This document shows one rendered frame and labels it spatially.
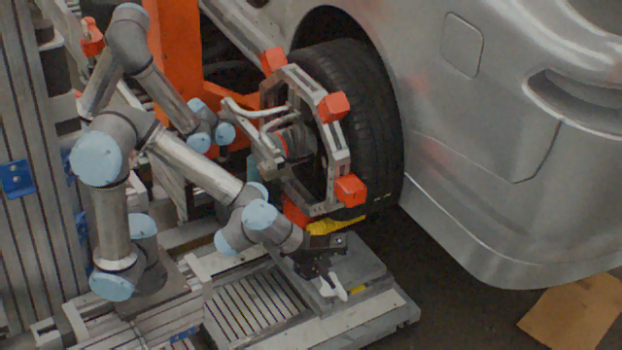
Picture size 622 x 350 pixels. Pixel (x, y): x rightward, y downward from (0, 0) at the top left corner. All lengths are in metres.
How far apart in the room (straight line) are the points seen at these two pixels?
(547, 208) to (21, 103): 1.41
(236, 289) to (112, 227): 1.44
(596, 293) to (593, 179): 1.58
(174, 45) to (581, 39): 1.52
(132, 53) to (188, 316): 0.83
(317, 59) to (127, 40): 0.67
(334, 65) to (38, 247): 1.12
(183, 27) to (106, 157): 1.18
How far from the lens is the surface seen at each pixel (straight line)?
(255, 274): 3.39
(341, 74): 2.59
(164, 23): 2.85
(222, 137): 2.63
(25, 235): 2.26
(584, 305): 3.60
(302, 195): 2.95
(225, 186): 1.95
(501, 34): 2.08
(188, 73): 2.98
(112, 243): 2.01
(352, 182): 2.57
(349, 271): 3.18
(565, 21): 2.01
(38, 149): 2.10
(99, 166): 1.81
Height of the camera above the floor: 2.50
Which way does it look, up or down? 39 degrees down
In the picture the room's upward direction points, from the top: 3 degrees clockwise
